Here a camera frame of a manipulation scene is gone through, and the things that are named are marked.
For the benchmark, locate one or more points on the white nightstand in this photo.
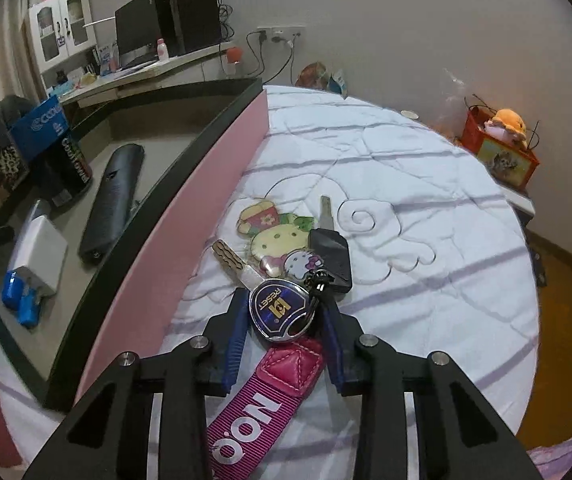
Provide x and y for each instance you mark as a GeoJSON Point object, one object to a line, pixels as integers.
{"type": "Point", "coordinates": [521, 200]}

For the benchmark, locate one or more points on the white desk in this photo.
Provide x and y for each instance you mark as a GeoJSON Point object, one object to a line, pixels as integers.
{"type": "Point", "coordinates": [166, 67]}

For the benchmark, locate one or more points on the white charger adapter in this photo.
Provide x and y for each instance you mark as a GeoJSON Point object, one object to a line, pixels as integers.
{"type": "Point", "coordinates": [41, 250]}

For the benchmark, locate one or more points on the white wall socket strip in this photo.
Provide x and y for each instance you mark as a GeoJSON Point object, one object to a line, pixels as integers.
{"type": "Point", "coordinates": [281, 34]}

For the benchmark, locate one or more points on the black bathroom scale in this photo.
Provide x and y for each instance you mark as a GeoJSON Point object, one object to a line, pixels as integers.
{"type": "Point", "coordinates": [538, 267]}

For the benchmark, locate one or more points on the orange plush toy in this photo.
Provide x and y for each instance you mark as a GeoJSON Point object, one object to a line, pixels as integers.
{"type": "Point", "coordinates": [508, 120]}

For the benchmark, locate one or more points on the orange round lamp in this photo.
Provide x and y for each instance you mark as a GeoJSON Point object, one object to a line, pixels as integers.
{"type": "Point", "coordinates": [234, 57]}

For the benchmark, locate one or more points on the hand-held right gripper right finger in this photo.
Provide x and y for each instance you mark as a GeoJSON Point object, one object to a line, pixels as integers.
{"type": "Point", "coordinates": [331, 345]}

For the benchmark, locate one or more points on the blue cardboard box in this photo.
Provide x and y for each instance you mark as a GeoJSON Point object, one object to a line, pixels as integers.
{"type": "Point", "coordinates": [41, 120]}

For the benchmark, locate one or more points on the clear tube with blue cap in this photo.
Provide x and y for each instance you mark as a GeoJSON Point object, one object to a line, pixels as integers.
{"type": "Point", "coordinates": [11, 287]}

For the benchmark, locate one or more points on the white cabinet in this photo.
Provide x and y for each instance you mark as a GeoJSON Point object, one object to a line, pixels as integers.
{"type": "Point", "coordinates": [61, 55]}

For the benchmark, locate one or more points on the pink printed blanket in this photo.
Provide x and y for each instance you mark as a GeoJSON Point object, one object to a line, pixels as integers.
{"type": "Point", "coordinates": [561, 460]}

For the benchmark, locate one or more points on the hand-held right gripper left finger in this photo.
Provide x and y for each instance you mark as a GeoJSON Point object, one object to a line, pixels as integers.
{"type": "Point", "coordinates": [236, 340]}

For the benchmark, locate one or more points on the pink bottle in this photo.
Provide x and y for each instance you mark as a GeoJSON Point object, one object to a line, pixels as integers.
{"type": "Point", "coordinates": [163, 51]}

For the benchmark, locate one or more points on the red crate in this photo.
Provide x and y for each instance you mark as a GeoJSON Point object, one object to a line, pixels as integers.
{"type": "Point", "coordinates": [506, 162]}

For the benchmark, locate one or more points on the colourful snack bag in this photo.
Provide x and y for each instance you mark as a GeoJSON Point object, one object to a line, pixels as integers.
{"type": "Point", "coordinates": [316, 77]}

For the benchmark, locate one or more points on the pink tray with black rim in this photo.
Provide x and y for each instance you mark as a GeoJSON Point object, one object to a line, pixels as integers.
{"type": "Point", "coordinates": [156, 127]}

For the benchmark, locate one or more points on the black monitor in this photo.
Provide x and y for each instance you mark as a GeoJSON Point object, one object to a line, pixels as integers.
{"type": "Point", "coordinates": [138, 25]}

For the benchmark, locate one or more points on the leopard print bag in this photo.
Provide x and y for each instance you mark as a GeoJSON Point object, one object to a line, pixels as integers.
{"type": "Point", "coordinates": [1, 160]}

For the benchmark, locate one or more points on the blue plastic box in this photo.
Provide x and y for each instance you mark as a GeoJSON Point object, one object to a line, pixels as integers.
{"type": "Point", "coordinates": [28, 310]}

